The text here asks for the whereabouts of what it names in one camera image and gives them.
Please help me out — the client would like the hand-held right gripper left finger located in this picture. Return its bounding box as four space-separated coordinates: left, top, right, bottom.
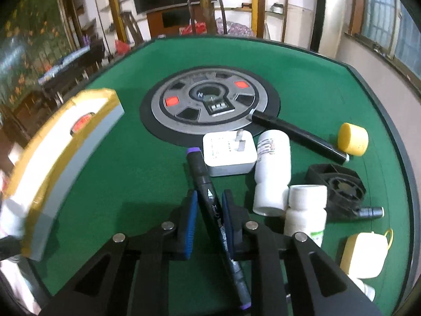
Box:
39 189 198 316

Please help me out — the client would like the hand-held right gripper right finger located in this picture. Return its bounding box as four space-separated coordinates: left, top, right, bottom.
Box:
221 189 384 316

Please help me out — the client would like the black marker with purple caps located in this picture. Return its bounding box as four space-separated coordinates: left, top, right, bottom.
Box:
186 146 252 310

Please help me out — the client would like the white power adapter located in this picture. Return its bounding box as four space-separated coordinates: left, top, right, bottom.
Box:
202 130 258 177

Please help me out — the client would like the large white plastic bottle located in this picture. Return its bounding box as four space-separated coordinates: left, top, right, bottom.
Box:
253 129 292 217

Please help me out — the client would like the small white bottle green label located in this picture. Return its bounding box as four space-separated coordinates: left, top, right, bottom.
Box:
283 184 328 248

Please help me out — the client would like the cream and yellow plastic container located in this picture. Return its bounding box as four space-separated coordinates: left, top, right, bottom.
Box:
340 229 394 279

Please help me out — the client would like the white box with gold tape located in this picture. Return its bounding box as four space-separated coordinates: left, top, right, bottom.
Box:
0 88 126 261

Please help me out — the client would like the long black pen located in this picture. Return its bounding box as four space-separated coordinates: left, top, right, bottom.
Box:
248 110 350 164

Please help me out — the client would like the black cooling fan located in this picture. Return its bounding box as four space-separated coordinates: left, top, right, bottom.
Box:
308 164 367 222

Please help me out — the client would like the grey round table control panel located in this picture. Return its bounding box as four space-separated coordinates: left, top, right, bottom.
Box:
139 66 281 146

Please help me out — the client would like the black marker with pale caps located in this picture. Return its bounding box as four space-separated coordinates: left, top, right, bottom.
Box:
358 206 385 218

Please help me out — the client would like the red topped black round tin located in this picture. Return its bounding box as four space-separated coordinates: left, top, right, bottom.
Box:
70 113 96 136

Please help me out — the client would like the yellow plastic cap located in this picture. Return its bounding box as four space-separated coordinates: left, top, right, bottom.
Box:
337 122 369 156

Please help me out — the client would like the red plastic bag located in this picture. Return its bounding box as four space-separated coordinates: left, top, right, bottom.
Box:
114 39 131 55
180 21 208 36

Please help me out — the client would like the purple patterned cloth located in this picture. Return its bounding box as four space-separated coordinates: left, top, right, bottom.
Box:
226 21 255 37

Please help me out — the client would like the wooden television cabinet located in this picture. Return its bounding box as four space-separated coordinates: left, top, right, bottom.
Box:
146 2 206 38

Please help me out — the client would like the dark wooden chair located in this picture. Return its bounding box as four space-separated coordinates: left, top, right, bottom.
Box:
182 0 228 36
120 11 145 47

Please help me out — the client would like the black vertical pipe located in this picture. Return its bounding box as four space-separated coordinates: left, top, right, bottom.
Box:
310 0 327 52

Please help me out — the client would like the window with metal grille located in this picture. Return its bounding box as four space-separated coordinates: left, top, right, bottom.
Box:
349 0 421 83

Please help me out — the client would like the gold framed wall shelf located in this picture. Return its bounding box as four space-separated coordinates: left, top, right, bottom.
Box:
215 0 290 42

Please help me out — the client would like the floral wall painting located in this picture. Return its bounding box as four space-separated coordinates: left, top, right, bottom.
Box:
0 0 71 106

